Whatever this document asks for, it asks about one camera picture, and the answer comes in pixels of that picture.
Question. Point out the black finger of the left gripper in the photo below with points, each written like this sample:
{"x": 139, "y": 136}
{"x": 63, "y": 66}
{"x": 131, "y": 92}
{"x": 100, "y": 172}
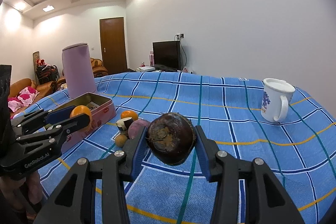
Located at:
{"x": 57, "y": 132}
{"x": 29, "y": 123}

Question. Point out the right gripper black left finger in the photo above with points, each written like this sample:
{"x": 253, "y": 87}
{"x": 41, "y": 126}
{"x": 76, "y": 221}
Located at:
{"x": 73, "y": 200}

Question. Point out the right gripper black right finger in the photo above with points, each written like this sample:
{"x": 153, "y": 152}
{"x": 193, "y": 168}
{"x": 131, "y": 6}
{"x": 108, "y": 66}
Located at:
{"x": 266, "y": 200}

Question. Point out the orange tangerine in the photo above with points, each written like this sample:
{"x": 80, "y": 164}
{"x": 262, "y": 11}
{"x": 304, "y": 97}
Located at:
{"x": 129, "y": 114}
{"x": 82, "y": 109}

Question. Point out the small brown longan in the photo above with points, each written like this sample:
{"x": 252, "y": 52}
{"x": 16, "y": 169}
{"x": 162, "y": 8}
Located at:
{"x": 120, "y": 140}

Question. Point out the purple round fruit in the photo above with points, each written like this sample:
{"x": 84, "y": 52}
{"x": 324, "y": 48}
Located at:
{"x": 136, "y": 127}

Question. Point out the pink floral cushion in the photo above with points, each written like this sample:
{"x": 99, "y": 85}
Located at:
{"x": 25, "y": 98}

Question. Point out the brown leather sofa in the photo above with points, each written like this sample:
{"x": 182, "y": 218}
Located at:
{"x": 52, "y": 86}

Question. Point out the pink metal tin box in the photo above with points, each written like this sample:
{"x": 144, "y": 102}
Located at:
{"x": 98, "y": 108}

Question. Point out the purple electric kettle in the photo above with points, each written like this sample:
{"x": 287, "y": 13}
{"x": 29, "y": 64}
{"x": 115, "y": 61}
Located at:
{"x": 77, "y": 70}

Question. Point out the blue plaid tablecloth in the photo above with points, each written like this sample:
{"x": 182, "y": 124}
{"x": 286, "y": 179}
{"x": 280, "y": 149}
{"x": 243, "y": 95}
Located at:
{"x": 300, "y": 150}

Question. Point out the brown wooden door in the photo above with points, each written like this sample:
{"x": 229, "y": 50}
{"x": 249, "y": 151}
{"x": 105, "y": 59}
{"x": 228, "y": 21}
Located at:
{"x": 113, "y": 48}

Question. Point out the white floral mug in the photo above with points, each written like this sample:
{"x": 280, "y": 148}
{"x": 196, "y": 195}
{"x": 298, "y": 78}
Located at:
{"x": 276, "y": 98}

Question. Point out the black television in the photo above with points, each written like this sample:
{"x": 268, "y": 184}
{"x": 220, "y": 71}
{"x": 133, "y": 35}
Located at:
{"x": 167, "y": 55}

